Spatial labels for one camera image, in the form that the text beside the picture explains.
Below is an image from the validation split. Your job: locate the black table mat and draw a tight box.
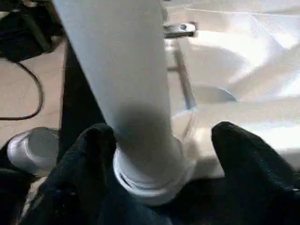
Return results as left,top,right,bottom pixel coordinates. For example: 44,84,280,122
0,35,300,225

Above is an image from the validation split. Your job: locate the white plastic table leg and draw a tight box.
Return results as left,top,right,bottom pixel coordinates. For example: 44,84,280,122
52,0,183,186

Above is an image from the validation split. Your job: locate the black floor cable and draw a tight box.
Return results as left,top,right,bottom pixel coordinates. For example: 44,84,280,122
0,58,45,122

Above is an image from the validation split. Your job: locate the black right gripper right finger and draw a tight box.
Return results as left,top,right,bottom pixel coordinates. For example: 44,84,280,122
210,121,300,225

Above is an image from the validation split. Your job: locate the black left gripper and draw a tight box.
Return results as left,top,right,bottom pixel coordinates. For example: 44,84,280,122
163,22,197,38

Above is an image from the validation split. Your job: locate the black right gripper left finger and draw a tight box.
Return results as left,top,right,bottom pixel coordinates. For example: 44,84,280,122
18,123,118,225

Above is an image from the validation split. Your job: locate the white plastic table top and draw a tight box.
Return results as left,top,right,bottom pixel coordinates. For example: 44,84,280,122
112,0,300,207

